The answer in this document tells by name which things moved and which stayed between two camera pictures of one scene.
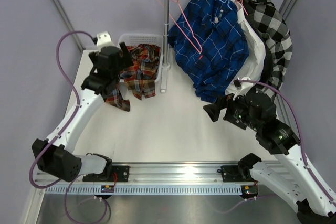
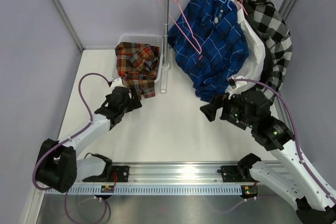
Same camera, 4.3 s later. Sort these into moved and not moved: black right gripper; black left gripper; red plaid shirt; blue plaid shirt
Moved: black left gripper
Not moved: black right gripper; red plaid shirt; blue plaid shirt
